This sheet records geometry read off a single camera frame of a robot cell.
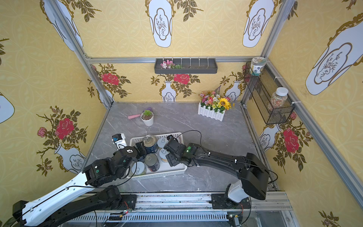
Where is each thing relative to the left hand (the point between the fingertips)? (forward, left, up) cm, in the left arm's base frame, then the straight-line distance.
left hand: (132, 144), depth 73 cm
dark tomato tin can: (-5, -9, -10) cm, 15 cm away
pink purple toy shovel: (+44, +1, -21) cm, 49 cm away
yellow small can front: (+1, -14, -14) cm, 20 cm away
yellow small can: (+9, -13, -14) cm, 21 cm away
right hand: (0, -22, -10) cm, 25 cm away
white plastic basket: (-6, -15, -21) cm, 27 cm away
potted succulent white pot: (+27, -2, -13) cm, 30 cm away
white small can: (-7, -1, -14) cm, 16 cm away
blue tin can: (+6, -7, -10) cm, 13 cm away
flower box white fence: (+31, -48, -5) cm, 57 cm away
